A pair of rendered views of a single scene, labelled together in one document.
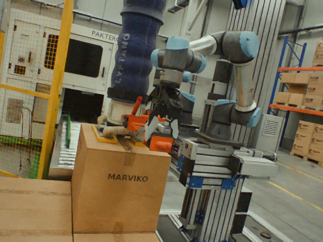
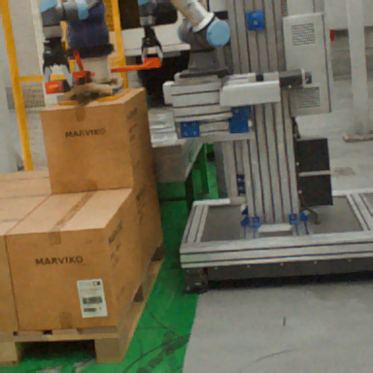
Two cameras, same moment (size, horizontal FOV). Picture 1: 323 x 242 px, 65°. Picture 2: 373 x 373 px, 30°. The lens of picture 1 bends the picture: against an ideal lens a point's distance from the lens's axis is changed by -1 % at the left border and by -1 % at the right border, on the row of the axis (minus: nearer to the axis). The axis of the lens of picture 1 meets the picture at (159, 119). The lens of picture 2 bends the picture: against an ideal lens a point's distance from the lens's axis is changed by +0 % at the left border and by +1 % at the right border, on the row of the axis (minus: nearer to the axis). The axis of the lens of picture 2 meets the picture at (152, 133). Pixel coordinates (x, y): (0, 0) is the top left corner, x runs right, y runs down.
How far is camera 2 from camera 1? 2.30 m
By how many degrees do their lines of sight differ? 31
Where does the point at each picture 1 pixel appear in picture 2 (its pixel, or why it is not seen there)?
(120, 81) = (70, 40)
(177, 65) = (48, 22)
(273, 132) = (310, 39)
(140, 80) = (87, 32)
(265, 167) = (255, 90)
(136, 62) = not seen: hidden behind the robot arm
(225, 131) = (200, 59)
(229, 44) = not seen: outside the picture
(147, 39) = not seen: outside the picture
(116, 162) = (69, 118)
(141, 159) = (91, 112)
